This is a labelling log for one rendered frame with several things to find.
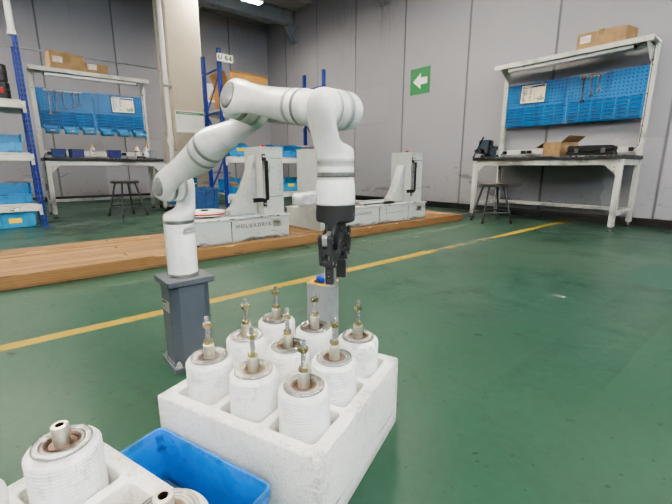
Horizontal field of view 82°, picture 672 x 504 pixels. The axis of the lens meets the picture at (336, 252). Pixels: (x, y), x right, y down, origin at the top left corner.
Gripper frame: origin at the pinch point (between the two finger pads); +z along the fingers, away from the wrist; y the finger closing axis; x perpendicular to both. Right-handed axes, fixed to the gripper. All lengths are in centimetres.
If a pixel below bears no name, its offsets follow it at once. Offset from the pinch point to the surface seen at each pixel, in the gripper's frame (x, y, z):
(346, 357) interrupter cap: -2.0, 0.5, 17.8
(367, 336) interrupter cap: -3.9, 12.0, 17.9
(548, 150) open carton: -119, 442, -39
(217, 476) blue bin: 17.2, -19.0, 34.9
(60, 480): 27, -39, 20
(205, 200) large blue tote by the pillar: 295, 363, 20
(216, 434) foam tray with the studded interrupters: 18.7, -16.3, 28.3
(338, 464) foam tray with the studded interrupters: -4.7, -13.9, 31.0
